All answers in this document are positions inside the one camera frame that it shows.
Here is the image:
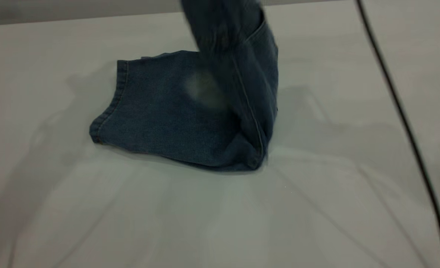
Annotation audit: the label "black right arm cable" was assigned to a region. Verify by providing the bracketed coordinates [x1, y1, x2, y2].
[355, 0, 440, 268]

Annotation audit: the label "blue denim pants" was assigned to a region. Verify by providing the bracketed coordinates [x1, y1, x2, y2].
[89, 0, 280, 172]

